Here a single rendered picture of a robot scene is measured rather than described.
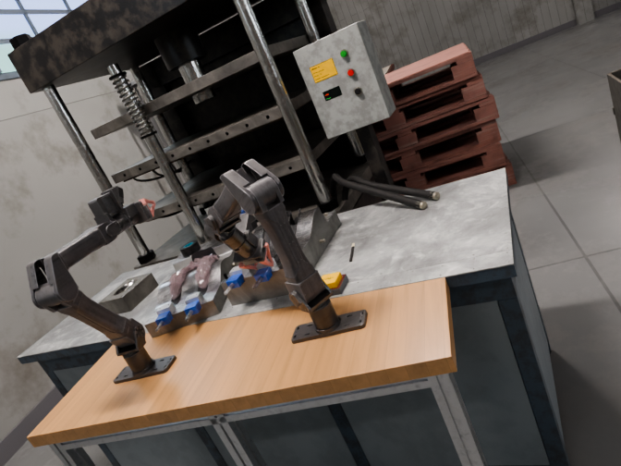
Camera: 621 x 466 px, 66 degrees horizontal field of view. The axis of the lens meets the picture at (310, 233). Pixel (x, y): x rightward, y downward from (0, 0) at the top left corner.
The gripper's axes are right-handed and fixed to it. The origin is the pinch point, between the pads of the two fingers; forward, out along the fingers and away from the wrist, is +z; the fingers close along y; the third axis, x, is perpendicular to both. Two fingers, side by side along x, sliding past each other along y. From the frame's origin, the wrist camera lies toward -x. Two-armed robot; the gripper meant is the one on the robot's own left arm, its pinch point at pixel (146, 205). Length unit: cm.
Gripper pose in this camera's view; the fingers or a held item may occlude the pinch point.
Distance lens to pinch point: 173.0
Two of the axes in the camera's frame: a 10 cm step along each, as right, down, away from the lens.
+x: 3.8, 8.8, 2.8
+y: -9.0, 2.8, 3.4
